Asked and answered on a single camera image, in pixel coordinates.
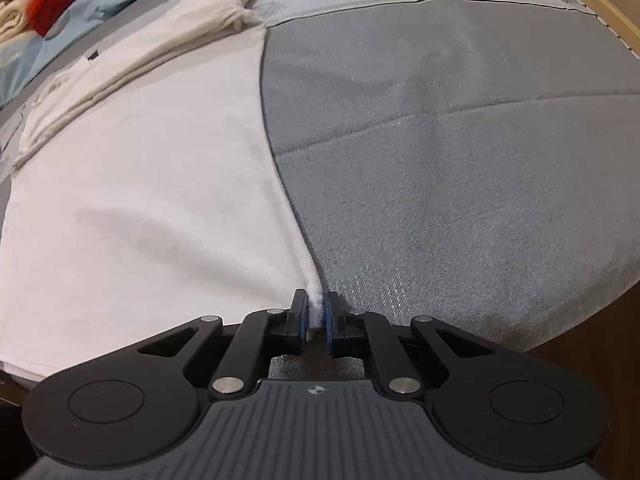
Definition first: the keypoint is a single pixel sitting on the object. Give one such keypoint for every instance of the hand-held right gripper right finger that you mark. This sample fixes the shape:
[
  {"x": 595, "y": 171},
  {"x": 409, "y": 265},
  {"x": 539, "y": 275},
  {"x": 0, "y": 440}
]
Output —
[{"x": 330, "y": 325}]

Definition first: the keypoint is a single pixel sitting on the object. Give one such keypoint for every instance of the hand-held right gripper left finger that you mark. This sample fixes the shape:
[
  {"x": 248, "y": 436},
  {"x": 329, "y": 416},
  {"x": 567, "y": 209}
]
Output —
[{"x": 301, "y": 325}]

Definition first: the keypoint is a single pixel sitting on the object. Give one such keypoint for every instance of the white long-sleeve shirt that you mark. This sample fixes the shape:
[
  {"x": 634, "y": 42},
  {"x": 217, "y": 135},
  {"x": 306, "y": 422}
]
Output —
[{"x": 150, "y": 185}]

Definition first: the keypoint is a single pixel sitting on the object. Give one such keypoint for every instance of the grey printed bedsheet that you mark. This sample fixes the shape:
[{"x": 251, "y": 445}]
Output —
[{"x": 450, "y": 160}]

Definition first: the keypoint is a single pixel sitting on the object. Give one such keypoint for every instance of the cream folded blanket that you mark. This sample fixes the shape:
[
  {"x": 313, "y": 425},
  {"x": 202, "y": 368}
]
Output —
[{"x": 12, "y": 22}]

